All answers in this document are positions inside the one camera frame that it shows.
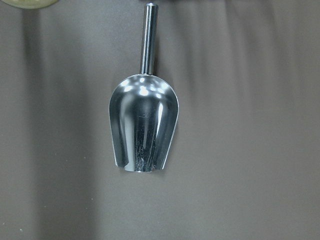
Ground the steel ice scoop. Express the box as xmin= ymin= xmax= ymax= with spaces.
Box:
xmin=109 ymin=2 xmax=179 ymax=173

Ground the wooden cup stand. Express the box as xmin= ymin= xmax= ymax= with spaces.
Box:
xmin=2 ymin=0 xmax=58 ymax=9

